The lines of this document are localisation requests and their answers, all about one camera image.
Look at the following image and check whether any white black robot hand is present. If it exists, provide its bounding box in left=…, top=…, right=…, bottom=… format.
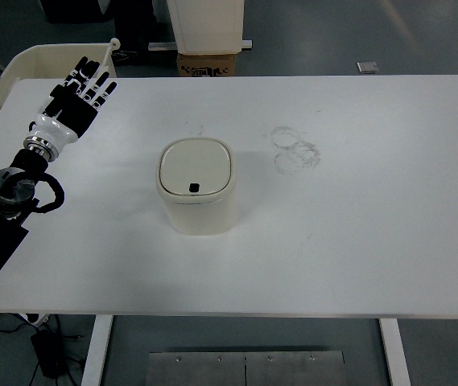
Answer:
left=24, top=57, right=117, bottom=157

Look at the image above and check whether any cream desktop trash can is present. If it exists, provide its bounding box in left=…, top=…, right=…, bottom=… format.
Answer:
left=156, top=138, right=236, bottom=236

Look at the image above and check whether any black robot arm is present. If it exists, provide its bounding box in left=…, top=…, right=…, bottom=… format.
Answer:
left=0, top=56, right=117, bottom=270

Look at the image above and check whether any large white trash bin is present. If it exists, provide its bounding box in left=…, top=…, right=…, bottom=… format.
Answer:
left=167, top=0, right=245, bottom=55

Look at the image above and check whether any cream plastic bin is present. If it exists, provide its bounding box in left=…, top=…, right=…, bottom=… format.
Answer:
left=0, top=38, right=121, bottom=110

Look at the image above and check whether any brown cardboard box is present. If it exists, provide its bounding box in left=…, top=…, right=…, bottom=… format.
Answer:
left=176, top=54, right=236, bottom=77

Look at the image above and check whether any black power adapter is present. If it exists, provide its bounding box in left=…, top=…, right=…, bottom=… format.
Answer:
left=31, top=331, right=67, bottom=380

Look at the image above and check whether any small grey floor object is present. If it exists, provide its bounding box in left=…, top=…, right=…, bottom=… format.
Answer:
left=356, top=61, right=379, bottom=74

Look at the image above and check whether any left white table leg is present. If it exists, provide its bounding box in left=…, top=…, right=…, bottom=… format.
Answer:
left=80, top=314, right=113, bottom=386

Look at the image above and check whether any white table leg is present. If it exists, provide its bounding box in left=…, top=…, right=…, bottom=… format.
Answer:
left=80, top=314, right=113, bottom=386
left=379, top=318, right=411, bottom=386

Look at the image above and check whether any metal floor plate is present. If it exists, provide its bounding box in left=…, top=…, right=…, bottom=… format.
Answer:
left=146, top=351, right=349, bottom=385

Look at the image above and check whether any right white table leg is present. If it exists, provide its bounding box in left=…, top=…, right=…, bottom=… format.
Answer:
left=379, top=318, right=411, bottom=386

